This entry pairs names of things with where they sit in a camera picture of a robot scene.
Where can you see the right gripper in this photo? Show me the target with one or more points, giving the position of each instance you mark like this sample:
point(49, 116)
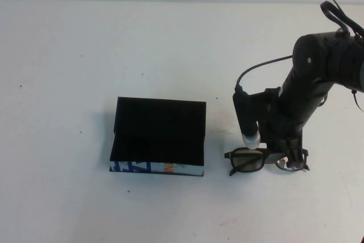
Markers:
point(281, 129)

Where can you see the black frame sunglasses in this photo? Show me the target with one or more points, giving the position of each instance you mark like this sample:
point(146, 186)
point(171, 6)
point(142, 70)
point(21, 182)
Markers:
point(246, 159)

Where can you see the black printed glasses case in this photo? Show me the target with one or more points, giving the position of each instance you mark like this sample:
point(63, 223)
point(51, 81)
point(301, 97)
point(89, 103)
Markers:
point(159, 129)

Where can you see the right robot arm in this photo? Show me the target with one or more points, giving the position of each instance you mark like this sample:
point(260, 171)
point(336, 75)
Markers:
point(307, 63)

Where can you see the black zip tie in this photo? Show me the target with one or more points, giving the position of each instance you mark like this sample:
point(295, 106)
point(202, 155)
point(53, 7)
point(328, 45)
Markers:
point(335, 2)
point(357, 100)

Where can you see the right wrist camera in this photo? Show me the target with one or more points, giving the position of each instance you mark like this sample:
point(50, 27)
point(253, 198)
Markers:
point(244, 117)

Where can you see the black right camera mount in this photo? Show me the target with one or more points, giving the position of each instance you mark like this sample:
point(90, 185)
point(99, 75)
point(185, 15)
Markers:
point(264, 96)

